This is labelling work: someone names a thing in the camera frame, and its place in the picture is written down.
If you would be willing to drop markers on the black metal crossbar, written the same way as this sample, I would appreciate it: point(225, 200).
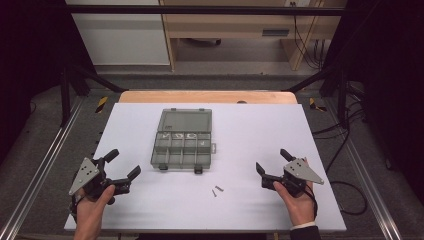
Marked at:
point(200, 10)

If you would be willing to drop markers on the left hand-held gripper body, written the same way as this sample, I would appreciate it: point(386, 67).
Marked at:
point(87, 173)

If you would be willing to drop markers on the white cabinet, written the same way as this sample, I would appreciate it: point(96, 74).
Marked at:
point(123, 36)

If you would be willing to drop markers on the wooden table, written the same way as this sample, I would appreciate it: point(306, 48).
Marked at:
point(200, 96)

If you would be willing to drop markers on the black metal stand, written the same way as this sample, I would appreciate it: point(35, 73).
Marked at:
point(65, 96)
point(341, 96)

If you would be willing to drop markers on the yellow clamp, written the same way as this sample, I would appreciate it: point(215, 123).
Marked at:
point(101, 104)
point(315, 105)

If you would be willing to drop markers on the white board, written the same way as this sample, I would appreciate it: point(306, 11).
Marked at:
point(253, 153)

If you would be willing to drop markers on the right yellow clamp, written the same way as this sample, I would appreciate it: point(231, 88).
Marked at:
point(315, 105)

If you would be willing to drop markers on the person's right hand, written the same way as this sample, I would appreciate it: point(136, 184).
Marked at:
point(300, 208)

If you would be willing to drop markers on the left yellow clamp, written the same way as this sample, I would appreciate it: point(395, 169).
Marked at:
point(101, 104)

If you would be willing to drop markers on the person's left hand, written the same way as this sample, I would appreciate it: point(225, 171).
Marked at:
point(90, 208)

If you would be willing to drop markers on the grey transparent organizer box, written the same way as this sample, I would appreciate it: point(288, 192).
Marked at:
point(183, 140)

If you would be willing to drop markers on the small metal screw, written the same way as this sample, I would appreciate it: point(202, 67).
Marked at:
point(219, 188)
point(214, 193)

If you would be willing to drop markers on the light wooden desk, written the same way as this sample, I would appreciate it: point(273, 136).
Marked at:
point(233, 25)

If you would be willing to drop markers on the aluminium floor rail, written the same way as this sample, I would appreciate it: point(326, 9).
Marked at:
point(370, 186)
point(40, 170)

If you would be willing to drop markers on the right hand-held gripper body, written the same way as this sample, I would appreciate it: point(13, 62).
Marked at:
point(300, 170)

